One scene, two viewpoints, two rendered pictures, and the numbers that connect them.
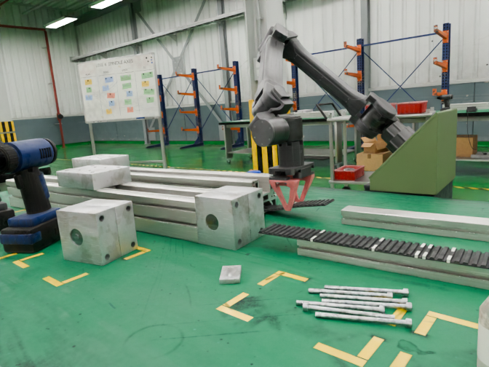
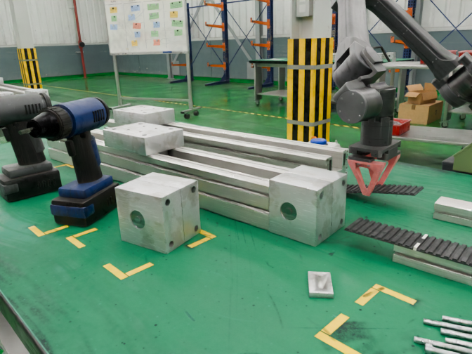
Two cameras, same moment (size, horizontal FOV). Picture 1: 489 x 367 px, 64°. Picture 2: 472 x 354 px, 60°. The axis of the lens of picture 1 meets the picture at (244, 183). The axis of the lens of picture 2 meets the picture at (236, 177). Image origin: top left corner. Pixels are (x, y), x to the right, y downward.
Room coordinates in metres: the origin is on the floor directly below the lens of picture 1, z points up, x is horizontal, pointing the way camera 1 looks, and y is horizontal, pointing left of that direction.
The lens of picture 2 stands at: (0.09, 0.10, 1.09)
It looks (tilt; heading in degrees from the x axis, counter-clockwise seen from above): 18 degrees down; 5
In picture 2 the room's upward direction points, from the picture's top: 2 degrees counter-clockwise
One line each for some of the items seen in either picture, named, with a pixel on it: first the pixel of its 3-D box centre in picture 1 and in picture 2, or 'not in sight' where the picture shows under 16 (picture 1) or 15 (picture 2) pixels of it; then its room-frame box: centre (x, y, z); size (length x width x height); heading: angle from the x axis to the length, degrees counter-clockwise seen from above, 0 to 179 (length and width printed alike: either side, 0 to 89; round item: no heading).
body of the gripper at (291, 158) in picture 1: (291, 156); (376, 133); (0.87, -0.11, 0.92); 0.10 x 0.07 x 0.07; 143
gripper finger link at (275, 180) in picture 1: (289, 188); (371, 171); (0.86, -0.10, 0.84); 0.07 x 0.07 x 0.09; 53
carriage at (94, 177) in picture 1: (94, 181); (143, 142); (1.00, 0.39, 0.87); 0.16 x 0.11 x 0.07; 53
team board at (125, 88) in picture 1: (123, 119); (149, 52); (6.58, 1.92, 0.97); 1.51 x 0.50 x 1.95; 68
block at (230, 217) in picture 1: (234, 213); (311, 201); (0.75, 0.02, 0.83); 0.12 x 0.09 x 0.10; 143
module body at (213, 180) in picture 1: (153, 185); (202, 147); (1.16, 0.27, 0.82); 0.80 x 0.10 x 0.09; 53
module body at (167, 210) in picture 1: (97, 199); (145, 163); (1.00, 0.39, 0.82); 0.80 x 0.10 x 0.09; 53
